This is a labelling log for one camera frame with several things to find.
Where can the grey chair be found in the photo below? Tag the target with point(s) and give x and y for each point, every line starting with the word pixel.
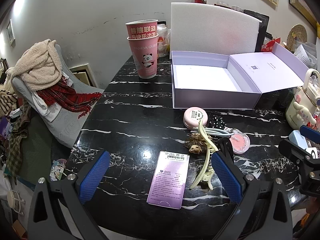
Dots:
pixel 62 127

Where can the gold framed picture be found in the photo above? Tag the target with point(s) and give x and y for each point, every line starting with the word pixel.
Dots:
pixel 300 0

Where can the pink paper cup red band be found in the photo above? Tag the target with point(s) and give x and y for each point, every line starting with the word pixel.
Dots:
pixel 142 30

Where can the purple card packet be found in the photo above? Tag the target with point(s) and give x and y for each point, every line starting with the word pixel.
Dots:
pixel 167 185

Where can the black bag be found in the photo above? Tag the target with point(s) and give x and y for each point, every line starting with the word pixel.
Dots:
pixel 262 30

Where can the white printed papers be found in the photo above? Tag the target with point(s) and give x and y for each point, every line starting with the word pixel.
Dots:
pixel 305 53

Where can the beige fleece blanket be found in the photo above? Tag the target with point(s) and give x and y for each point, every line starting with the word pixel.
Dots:
pixel 37 67

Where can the white foam board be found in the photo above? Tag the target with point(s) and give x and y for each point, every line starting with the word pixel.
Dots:
pixel 212 27

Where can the white plastic bag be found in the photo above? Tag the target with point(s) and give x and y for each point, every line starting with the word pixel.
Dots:
pixel 163 42

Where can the small wall picture frame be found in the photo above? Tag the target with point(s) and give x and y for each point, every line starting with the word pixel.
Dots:
pixel 10 32

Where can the olive plaid cloth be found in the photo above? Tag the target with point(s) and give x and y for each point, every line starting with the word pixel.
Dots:
pixel 17 147

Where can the striped knitted cloth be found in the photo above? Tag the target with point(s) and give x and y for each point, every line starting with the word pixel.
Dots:
pixel 7 102

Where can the red packet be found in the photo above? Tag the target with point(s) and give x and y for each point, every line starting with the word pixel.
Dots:
pixel 270 45

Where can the cream hair claw clip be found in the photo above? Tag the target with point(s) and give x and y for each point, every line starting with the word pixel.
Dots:
pixel 200 180

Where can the pink round compact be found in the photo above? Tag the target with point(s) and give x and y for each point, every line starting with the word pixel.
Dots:
pixel 195 116

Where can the lavender gift box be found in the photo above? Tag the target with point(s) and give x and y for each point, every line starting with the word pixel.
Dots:
pixel 212 97

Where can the beige framed board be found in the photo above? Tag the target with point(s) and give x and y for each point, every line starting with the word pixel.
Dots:
pixel 81 76

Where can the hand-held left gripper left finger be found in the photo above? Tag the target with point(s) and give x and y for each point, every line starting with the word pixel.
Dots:
pixel 96 177

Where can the clear glass jar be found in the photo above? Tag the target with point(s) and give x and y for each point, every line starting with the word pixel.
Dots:
pixel 221 3
pixel 237 8

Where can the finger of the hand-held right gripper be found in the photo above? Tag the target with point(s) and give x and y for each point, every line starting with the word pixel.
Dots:
pixel 291 150
pixel 310 131

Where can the pink blush clear case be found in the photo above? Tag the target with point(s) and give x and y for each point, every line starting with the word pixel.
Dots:
pixel 240 142

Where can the black polka dot scrunchie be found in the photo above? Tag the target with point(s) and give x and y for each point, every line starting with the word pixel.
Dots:
pixel 216 123

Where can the floral paper scraps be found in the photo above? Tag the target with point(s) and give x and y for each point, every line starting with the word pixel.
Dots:
pixel 58 170

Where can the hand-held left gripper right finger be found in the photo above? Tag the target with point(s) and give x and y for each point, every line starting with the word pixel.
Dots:
pixel 225 177

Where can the pink paper cup panda print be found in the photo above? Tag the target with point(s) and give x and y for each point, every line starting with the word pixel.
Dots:
pixel 146 57

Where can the red plaid scarf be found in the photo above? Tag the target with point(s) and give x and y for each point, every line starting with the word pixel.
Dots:
pixel 67 97

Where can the round woven mat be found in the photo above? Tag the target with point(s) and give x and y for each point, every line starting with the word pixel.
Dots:
pixel 297 33

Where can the brown decorated hair clip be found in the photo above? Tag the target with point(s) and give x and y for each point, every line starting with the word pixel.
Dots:
pixel 195 148

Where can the cream cartoon water bottle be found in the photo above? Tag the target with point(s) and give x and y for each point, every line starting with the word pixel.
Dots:
pixel 295 110

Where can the black hair clip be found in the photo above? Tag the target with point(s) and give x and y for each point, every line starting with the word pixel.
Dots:
pixel 226 146

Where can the light blue box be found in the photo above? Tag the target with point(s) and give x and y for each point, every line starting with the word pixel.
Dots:
pixel 297 138

